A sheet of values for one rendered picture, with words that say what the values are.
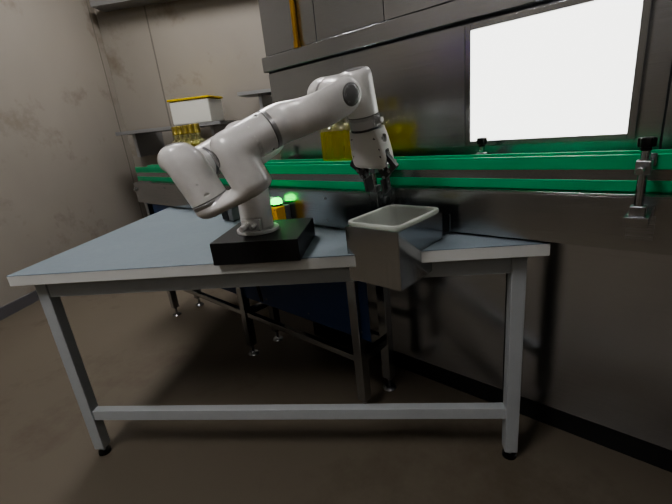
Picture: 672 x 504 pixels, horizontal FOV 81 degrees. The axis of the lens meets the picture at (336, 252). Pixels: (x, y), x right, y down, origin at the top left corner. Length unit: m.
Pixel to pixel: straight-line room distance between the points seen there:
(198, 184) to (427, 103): 0.82
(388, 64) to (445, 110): 0.26
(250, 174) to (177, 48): 4.03
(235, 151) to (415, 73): 0.78
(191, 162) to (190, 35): 3.92
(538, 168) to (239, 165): 0.72
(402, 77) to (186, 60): 3.54
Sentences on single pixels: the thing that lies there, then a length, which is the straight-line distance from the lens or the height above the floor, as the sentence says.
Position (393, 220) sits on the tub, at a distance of 1.22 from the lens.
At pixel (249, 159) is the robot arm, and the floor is 1.04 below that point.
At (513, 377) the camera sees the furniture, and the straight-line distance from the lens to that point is 1.35.
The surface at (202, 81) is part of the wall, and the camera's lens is 4.68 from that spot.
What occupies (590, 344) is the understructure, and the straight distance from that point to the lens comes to 1.45.
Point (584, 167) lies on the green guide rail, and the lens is 1.09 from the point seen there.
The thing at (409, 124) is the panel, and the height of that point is 1.06.
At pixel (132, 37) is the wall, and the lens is 5.05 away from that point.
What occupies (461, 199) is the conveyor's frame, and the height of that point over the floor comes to 0.85.
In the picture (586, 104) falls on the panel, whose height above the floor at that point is 1.07.
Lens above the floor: 1.10
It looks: 18 degrees down
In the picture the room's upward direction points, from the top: 6 degrees counter-clockwise
